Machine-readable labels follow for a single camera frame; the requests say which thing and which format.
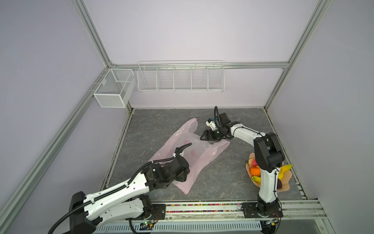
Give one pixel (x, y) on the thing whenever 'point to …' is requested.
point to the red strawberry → (253, 163)
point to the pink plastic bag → (200, 151)
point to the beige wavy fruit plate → (286, 176)
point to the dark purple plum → (279, 184)
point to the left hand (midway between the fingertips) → (181, 171)
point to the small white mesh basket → (116, 88)
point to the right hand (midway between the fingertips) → (205, 139)
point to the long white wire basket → (181, 75)
